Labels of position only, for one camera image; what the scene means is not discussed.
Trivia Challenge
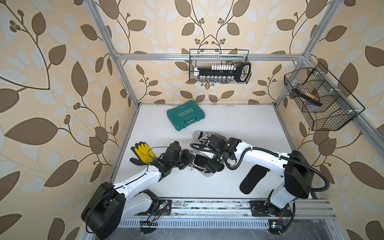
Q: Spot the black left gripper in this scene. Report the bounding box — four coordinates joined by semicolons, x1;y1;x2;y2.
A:
169;149;196;169

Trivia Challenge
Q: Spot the black white canvas sneaker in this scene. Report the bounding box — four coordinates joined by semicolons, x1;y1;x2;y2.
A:
188;151;214;178

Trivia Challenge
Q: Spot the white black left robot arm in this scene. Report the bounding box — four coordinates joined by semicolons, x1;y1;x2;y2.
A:
81;141;196;240

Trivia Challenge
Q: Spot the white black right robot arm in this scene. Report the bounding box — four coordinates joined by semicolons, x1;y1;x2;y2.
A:
196;132;330;216

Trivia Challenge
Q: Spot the yellow black work glove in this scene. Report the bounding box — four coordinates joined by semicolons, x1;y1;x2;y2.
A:
130;142;157;166

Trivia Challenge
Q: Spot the green plastic tool case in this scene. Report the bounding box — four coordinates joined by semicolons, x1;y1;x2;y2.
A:
167;100;206;131

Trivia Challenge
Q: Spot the socket bit set in basket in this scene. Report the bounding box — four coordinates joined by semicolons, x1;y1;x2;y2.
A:
192;62;252;84

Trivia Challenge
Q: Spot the dark object in right basket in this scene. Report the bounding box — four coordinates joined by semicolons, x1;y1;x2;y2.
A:
294;88;323;108

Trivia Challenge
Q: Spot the black wire basket at back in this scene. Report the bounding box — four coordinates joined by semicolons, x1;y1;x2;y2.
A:
189;49;252;85

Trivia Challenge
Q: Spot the black wire basket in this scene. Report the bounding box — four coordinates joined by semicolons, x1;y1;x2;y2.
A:
189;49;252;85
284;63;366;131

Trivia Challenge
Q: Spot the aluminium frame rail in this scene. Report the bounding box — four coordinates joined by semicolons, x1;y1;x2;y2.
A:
88;196;337;220

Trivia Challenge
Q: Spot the black wire basket on right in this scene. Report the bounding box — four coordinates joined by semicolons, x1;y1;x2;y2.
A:
284;63;366;131

